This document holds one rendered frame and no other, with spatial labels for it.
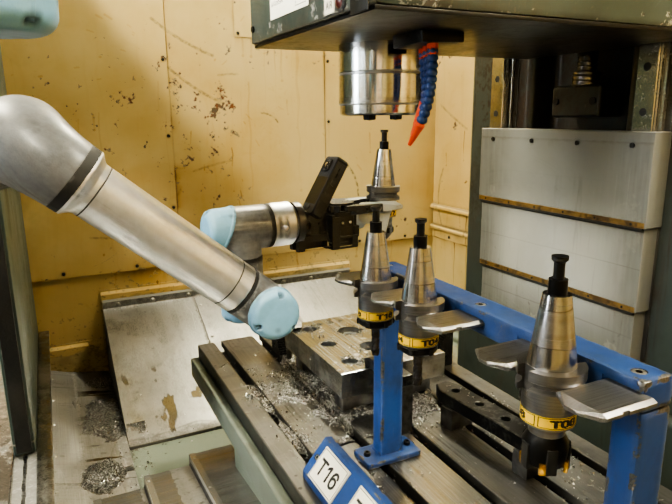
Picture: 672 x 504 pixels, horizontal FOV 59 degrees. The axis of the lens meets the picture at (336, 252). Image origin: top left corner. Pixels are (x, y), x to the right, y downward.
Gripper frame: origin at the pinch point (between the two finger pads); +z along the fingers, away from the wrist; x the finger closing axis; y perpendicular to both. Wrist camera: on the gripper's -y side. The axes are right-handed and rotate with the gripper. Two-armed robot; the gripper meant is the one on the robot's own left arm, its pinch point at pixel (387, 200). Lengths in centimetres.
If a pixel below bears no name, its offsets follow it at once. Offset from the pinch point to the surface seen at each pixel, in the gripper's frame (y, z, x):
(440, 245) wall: 36, 86, -91
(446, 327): 7.4, -20.7, 43.1
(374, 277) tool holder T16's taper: 5.8, -19.6, 26.2
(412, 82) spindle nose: -21.1, -0.4, 7.9
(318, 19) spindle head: -28.8, -22.3, 16.3
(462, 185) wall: 11, 85, -78
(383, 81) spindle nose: -21.3, -5.4, 6.7
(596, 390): 7, -20, 62
